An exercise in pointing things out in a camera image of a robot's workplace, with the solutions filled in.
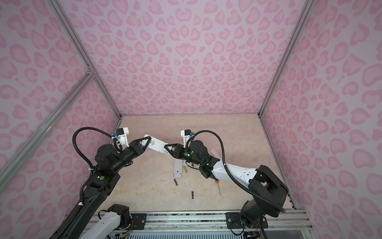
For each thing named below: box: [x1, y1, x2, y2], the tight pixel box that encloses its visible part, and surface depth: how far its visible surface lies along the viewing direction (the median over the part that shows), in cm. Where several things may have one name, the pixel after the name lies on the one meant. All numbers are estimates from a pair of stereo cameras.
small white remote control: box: [173, 158, 184, 179], surface depth 92 cm
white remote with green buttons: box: [141, 133, 170, 156], surface depth 72 cm
